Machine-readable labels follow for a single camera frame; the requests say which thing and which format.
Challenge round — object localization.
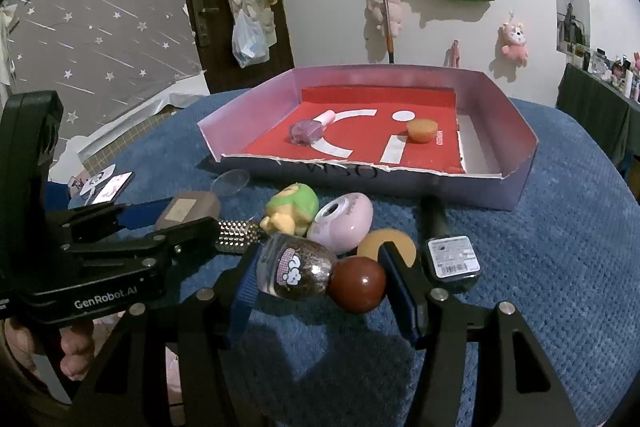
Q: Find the person's left hand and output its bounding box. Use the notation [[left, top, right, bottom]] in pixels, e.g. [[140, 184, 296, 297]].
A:
[[4, 317, 97, 383]]

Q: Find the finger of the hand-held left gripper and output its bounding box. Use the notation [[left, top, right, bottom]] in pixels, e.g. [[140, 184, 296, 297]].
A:
[[47, 200, 174, 244], [64, 216, 222, 269]]

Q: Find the clear plastic cup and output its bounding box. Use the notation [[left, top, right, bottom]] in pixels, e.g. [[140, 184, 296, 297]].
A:
[[211, 169, 251, 198]]

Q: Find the pink plush bear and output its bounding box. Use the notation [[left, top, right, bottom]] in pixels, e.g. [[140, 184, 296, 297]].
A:
[[497, 21, 530, 68]]

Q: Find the orange long stick tool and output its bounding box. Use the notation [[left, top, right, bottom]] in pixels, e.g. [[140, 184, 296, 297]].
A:
[[378, 0, 396, 66]]

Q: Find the small orange jar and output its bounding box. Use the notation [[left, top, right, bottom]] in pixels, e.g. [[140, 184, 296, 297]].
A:
[[405, 118, 439, 143]]

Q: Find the green and yellow toy figure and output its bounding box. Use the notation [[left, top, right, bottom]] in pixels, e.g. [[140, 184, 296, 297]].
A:
[[259, 183, 320, 238]]

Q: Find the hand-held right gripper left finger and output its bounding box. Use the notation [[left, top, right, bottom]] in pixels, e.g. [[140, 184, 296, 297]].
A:
[[70, 247, 281, 427]]

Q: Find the white round gadget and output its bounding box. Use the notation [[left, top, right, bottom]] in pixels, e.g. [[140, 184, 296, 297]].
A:
[[306, 192, 374, 256]]

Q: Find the blue textured blanket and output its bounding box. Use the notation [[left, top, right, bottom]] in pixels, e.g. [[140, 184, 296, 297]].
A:
[[65, 89, 640, 427]]

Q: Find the glitter bottle with brown cap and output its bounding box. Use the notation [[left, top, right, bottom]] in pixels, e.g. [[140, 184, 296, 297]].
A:
[[255, 234, 389, 314]]

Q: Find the dark nail polish bottle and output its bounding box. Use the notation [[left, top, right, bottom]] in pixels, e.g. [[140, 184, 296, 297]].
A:
[[420, 195, 483, 293]]

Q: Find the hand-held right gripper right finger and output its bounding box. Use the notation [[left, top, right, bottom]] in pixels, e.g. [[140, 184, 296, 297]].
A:
[[377, 242, 586, 427]]

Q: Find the row of cosmetic bottles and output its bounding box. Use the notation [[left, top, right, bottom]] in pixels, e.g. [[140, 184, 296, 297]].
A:
[[570, 44, 640, 104]]

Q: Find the pink plush pig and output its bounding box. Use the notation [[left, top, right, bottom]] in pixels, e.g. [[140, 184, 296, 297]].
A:
[[367, 0, 405, 39]]

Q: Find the translucent plastic bag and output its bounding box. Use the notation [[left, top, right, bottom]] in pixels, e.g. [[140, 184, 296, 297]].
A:
[[231, 9, 271, 69]]

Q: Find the taupe bottle with studded cap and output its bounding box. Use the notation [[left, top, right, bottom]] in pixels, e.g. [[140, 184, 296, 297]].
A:
[[154, 190, 264, 254]]

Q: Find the smartphone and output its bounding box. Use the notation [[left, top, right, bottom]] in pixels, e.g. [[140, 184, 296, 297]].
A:
[[67, 164, 136, 208]]

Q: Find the metal door handle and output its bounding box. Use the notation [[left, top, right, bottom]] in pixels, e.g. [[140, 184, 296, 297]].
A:
[[191, 0, 220, 48]]

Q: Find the dark green covered table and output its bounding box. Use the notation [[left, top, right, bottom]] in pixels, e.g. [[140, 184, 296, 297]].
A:
[[556, 62, 640, 168]]

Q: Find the orange round sponge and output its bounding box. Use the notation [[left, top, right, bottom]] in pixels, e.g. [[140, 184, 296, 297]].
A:
[[356, 229, 417, 271]]

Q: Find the pink cardboard box red floor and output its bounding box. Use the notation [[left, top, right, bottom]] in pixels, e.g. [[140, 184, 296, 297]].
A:
[[197, 64, 540, 212]]

